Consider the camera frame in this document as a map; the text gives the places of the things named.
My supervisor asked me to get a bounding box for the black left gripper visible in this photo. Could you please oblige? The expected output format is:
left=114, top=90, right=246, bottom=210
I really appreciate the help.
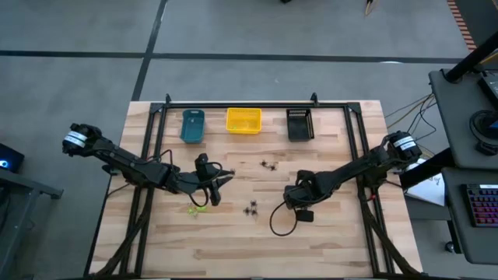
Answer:
left=173, top=152, right=236, bottom=194

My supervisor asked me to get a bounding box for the yellow plastic basket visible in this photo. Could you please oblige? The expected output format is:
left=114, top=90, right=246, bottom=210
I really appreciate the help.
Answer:
left=226, top=107, right=262, bottom=135

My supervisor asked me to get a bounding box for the teal plastic basket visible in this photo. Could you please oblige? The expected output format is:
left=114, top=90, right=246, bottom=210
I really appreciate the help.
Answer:
left=179, top=108, right=206, bottom=144

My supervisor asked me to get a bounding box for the black plastic basket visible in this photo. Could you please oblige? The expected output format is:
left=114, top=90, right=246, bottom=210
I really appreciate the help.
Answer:
left=286, top=108, right=315, bottom=142

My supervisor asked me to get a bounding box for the white paper sheet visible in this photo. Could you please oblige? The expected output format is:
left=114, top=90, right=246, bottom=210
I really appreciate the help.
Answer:
left=404, top=157, right=446, bottom=208

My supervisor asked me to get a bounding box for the grey desk with keyboard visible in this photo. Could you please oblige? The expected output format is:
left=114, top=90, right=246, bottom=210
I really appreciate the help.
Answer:
left=441, top=166, right=498, bottom=266

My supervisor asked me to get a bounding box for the grey desk with pole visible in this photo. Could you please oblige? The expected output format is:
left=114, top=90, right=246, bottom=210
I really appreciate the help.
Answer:
left=429, top=68, right=498, bottom=170

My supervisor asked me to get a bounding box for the backlit black keyboard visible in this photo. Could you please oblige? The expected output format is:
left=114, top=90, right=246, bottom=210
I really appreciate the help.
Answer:
left=461, top=183, right=498, bottom=229

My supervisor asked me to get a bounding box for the black round stand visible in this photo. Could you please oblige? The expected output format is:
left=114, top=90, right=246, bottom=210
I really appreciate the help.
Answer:
left=468, top=110, right=498, bottom=156

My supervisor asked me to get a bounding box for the grey metal cart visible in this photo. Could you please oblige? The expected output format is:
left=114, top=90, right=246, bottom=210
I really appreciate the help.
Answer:
left=0, top=169, right=65, bottom=280

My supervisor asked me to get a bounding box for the black box with blue light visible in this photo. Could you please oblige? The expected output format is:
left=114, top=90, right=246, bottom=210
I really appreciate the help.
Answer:
left=0, top=142, right=26, bottom=174

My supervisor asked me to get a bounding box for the black tablet device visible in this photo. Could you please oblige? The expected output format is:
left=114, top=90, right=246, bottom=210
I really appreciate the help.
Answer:
left=477, top=72, right=498, bottom=110

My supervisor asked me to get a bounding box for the black diagonal pole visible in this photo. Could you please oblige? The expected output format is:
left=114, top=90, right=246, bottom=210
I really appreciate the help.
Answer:
left=444, top=30, right=498, bottom=84

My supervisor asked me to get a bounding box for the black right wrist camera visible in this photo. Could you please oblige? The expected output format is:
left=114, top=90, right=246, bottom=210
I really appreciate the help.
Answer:
left=294, top=208, right=315, bottom=224

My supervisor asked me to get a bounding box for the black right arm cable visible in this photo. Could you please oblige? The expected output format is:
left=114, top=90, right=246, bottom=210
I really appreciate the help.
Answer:
left=269, top=201, right=300, bottom=237

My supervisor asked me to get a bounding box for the black aluminium table frame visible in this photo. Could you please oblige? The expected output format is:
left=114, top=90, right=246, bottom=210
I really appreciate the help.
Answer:
left=83, top=93, right=423, bottom=279

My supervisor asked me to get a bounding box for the floor cable bundle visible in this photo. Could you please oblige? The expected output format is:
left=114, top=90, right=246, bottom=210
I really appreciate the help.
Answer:
left=384, top=93, right=439, bottom=156

